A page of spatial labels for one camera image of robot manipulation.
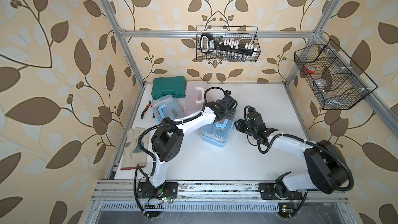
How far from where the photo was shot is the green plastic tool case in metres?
1.10

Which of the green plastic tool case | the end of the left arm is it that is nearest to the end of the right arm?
the end of the left arm

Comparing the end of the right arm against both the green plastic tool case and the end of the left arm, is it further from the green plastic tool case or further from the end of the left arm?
the green plastic tool case
